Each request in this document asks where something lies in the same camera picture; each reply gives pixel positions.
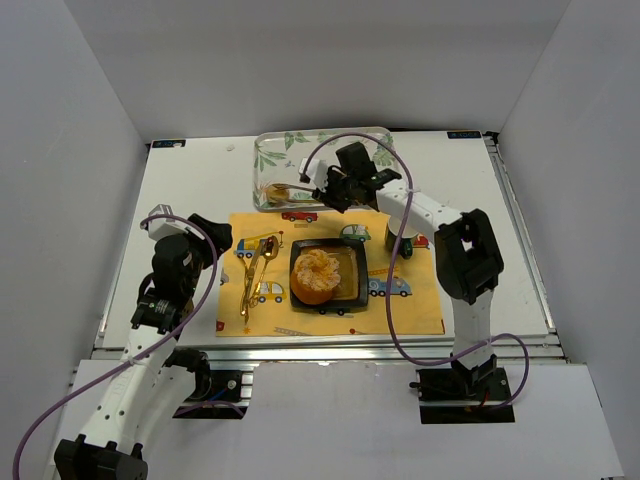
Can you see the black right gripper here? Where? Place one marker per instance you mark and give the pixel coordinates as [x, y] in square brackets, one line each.
[331, 189]

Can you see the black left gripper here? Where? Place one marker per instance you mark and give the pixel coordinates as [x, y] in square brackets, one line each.
[211, 235]

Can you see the small round yellow cake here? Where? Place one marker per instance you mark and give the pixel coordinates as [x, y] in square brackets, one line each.
[277, 195]

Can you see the metal serving tongs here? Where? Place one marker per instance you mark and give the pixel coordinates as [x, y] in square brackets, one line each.
[299, 194]

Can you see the large orange sugared bun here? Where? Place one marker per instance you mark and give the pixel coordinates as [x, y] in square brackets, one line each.
[315, 277]

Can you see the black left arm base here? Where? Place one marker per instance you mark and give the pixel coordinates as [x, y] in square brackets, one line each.
[218, 393]

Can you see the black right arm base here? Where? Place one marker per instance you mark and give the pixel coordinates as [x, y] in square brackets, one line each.
[444, 399]

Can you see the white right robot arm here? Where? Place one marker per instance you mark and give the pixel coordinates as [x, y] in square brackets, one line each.
[468, 261]

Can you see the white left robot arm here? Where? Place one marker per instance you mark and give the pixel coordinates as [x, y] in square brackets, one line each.
[155, 375]

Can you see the gold spoon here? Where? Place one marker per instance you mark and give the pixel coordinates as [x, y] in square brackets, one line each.
[267, 252]

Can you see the gold fork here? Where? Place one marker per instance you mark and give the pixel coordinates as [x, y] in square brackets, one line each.
[246, 290]

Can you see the black square plate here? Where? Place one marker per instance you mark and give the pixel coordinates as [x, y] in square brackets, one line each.
[352, 292]

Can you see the white leaf-print tray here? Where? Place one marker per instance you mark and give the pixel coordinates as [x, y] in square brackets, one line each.
[277, 157]

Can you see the yellow vehicle-print placemat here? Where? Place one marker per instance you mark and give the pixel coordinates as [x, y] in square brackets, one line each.
[409, 286]

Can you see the dark green mug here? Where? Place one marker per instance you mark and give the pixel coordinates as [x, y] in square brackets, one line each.
[406, 239]

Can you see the blue left table label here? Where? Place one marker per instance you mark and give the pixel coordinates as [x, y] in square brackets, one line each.
[168, 143]

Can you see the blue table label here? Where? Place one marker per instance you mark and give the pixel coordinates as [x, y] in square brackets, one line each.
[464, 134]
[168, 143]

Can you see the blue right table label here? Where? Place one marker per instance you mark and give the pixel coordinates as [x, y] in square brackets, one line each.
[464, 134]

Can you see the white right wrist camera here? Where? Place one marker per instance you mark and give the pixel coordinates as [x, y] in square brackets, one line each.
[314, 172]

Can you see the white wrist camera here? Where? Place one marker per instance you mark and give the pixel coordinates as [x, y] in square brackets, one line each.
[314, 172]
[163, 223]

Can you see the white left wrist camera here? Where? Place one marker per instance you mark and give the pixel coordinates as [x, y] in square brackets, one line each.
[163, 223]

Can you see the aluminium table frame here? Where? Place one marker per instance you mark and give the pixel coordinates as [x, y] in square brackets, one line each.
[213, 177]

